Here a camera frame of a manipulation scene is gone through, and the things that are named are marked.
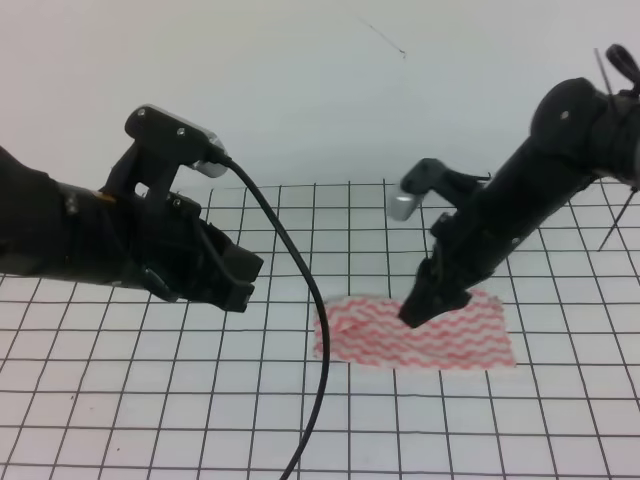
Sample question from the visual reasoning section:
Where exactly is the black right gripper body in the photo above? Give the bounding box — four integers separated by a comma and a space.
417, 140, 590, 293

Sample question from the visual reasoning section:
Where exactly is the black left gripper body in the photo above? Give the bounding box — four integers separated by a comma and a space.
52, 183, 230, 303

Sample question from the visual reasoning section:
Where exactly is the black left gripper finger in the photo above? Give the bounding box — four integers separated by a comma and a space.
212, 281, 254, 313
214, 243, 264, 283

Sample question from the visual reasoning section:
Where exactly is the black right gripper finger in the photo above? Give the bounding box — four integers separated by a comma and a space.
434, 290, 471, 315
398, 284, 443, 328

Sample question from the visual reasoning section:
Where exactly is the pink wavy striped towel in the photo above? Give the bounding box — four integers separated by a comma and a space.
326, 289, 516, 370

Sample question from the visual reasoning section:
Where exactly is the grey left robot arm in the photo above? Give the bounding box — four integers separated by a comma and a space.
1, 144, 263, 313

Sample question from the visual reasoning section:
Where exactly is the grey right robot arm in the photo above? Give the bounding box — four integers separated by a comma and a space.
398, 78, 639, 328

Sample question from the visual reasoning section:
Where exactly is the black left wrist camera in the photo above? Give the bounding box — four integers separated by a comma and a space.
102, 104, 230, 204

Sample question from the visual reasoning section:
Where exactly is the black right camera cable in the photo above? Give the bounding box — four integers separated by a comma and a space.
604, 44, 640, 101

